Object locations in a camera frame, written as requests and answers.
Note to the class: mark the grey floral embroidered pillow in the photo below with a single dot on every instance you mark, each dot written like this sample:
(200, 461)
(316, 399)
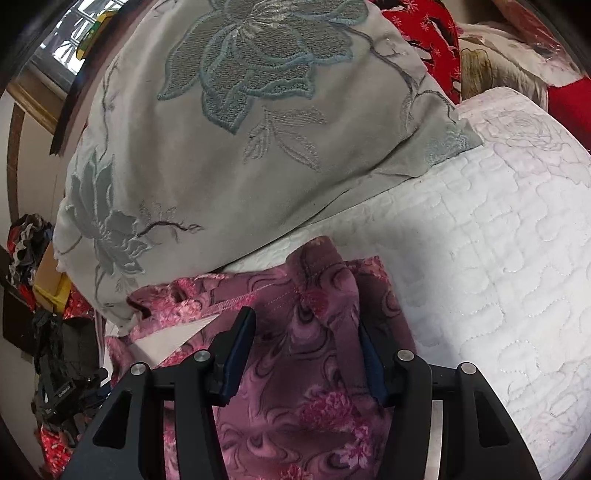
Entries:
(231, 161)

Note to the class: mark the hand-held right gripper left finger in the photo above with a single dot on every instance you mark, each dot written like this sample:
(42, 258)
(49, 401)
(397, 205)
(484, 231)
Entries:
(235, 355)

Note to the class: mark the purple floral shirt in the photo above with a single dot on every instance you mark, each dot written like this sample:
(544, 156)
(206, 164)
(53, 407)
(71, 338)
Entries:
(295, 369)

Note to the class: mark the yellow green box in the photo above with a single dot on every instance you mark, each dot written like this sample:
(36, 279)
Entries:
(99, 32)

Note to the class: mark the white quilted bedspread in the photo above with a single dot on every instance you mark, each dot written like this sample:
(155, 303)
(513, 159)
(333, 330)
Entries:
(485, 254)

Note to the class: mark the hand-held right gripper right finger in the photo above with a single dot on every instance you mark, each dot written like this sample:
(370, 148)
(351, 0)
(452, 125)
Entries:
(371, 369)

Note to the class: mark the brown cardboard box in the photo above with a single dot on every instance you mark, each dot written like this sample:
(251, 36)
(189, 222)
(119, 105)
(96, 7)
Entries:
(48, 272)

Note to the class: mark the dark wooden headboard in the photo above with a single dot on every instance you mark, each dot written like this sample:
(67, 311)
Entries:
(87, 92)

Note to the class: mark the red floral quilt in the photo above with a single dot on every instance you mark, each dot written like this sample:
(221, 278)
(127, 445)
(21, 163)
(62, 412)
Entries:
(415, 32)

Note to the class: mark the plastic bag of stuffed toys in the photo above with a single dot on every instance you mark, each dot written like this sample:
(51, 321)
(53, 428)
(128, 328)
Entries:
(549, 53)

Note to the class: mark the beige patterned pillow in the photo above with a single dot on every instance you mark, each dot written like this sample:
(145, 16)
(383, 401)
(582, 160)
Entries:
(498, 64)

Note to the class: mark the pile of colourful clothes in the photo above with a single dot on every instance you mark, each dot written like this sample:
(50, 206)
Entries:
(25, 244)

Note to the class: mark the red blanket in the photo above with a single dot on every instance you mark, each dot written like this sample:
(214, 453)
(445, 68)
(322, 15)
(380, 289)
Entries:
(565, 97)

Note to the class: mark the barred window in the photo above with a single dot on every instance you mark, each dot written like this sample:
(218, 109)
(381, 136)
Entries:
(67, 44)

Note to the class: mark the dark clothes heap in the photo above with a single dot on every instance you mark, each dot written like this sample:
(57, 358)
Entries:
(60, 337)

